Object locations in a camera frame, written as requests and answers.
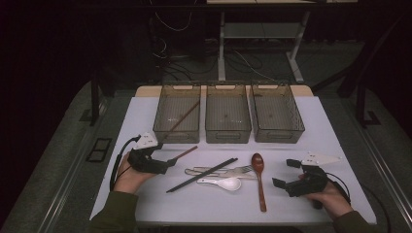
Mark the black chopstick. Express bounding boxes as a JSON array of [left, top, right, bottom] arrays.
[[167, 157, 238, 193], [165, 158, 237, 194]]

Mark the brown wooden spoon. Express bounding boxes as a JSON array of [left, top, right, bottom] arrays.
[[251, 152, 267, 214]]

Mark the white desk frame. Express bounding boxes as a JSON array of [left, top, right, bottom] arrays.
[[217, 11, 312, 83]]

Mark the white ceramic spoon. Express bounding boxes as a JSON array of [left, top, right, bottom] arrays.
[[196, 176, 243, 192]]

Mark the person's right hand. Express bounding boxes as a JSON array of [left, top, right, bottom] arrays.
[[304, 182, 354, 221]]

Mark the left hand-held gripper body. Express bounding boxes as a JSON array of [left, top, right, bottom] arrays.
[[126, 131, 169, 176]]

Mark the silver metal fork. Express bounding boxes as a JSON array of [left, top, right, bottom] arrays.
[[193, 170, 258, 181], [184, 164, 255, 178]]

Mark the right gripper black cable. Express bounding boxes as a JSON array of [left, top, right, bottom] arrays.
[[326, 173, 392, 233]]

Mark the black metal stand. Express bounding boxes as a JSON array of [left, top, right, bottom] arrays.
[[356, 77, 382, 129], [80, 71, 108, 127]]

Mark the person's left hand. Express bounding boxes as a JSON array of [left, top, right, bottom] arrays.
[[113, 151, 156, 195]]

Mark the metal floor rail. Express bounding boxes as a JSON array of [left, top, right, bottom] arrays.
[[344, 105, 412, 216], [38, 103, 110, 233]]

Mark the clear brown plastic basket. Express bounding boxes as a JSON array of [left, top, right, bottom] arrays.
[[153, 84, 202, 145], [204, 83, 253, 145], [251, 83, 306, 144]]

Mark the tangle of floor cables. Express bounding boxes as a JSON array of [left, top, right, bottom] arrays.
[[150, 0, 276, 83]]

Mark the white table cover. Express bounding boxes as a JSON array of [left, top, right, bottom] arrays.
[[89, 95, 378, 226]]

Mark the black floor frame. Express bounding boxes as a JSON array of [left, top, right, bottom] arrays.
[[86, 138, 113, 163]]

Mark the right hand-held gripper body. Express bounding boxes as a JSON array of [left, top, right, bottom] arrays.
[[285, 151, 342, 198]]

